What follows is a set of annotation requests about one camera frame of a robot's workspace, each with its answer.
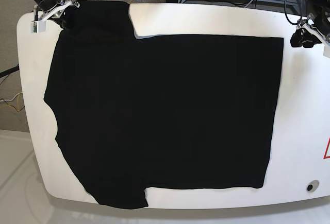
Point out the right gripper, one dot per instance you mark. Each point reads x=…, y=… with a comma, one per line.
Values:
x=56, y=9

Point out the red triangle warning sticker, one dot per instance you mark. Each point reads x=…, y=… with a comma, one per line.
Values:
x=326, y=155

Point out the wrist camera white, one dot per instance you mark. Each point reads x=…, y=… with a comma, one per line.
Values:
x=326, y=52
x=38, y=26

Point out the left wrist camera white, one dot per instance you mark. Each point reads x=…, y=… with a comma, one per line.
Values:
x=326, y=52

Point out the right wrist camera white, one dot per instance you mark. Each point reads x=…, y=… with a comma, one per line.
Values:
x=38, y=26

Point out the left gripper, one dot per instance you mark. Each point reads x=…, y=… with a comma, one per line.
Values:
x=311, y=31

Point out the black T-shirt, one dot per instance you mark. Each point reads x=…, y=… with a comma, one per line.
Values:
x=176, y=112

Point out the round table grommet right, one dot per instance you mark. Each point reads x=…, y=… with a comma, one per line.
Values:
x=312, y=186

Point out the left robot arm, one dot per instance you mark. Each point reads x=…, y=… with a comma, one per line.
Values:
x=306, y=7

